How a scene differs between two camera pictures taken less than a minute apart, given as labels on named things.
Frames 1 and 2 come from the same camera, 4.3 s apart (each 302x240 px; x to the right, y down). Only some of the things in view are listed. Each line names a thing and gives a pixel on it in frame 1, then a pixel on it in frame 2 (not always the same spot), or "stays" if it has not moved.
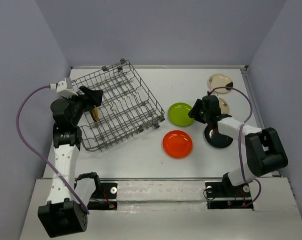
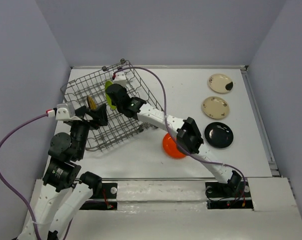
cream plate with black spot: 220,80 stays
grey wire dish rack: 128,106 stays
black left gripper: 93,97 → 100,114
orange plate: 177,144 stays
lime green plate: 178,114 → 108,96
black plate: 217,138 stays
